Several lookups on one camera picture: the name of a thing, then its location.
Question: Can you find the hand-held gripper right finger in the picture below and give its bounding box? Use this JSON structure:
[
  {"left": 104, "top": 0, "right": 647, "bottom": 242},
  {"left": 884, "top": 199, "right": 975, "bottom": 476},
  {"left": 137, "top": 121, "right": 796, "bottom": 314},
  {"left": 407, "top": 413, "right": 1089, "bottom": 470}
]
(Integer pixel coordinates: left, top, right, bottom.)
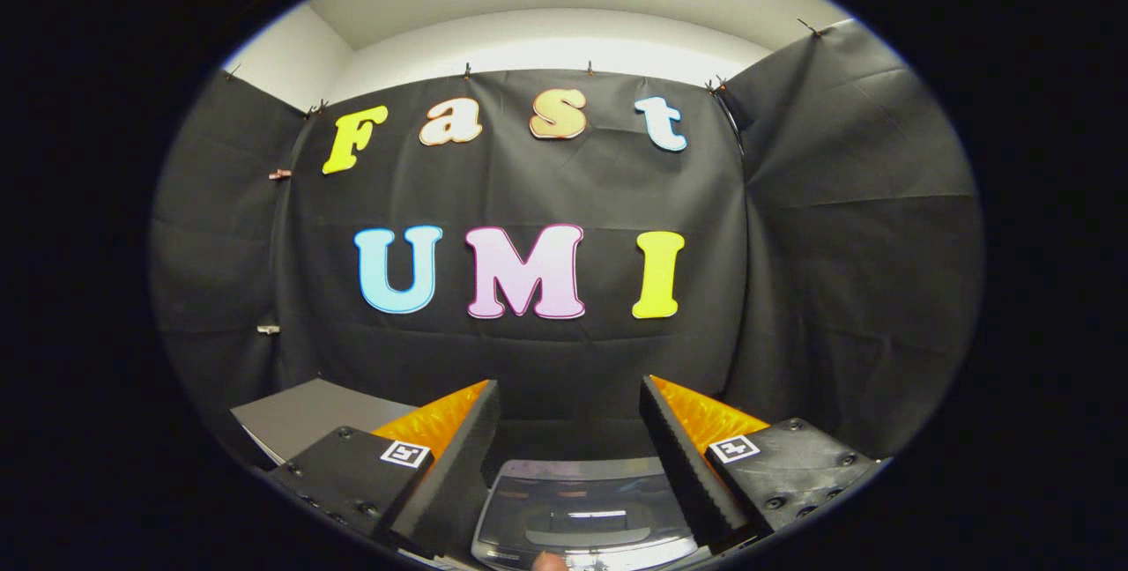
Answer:
[{"left": 638, "top": 374, "right": 884, "bottom": 554}]

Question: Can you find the grey washing machine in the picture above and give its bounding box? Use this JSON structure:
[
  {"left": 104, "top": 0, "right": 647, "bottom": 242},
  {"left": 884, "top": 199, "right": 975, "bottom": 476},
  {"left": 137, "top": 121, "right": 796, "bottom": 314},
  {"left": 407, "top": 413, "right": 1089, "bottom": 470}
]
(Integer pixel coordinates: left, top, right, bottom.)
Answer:
[{"left": 470, "top": 455, "right": 708, "bottom": 571}]

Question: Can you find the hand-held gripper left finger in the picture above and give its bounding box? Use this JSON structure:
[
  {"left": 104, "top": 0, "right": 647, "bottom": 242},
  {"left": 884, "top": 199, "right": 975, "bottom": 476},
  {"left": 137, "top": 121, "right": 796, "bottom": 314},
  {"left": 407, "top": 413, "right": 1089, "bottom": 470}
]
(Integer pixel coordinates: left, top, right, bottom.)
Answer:
[{"left": 263, "top": 379, "right": 504, "bottom": 560}]

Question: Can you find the grey cabinet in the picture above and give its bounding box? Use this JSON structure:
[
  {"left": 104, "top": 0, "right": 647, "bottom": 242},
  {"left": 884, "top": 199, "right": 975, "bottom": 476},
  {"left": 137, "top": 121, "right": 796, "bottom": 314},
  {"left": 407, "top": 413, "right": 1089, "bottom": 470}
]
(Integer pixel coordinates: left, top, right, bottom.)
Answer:
[{"left": 230, "top": 378, "right": 417, "bottom": 468}]

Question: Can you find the black backdrop cloth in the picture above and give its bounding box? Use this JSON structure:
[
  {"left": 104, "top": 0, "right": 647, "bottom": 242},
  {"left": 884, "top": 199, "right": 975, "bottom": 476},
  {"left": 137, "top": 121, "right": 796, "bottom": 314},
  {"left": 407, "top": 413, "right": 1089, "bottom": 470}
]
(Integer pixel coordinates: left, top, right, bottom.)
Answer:
[{"left": 150, "top": 19, "right": 985, "bottom": 466}]

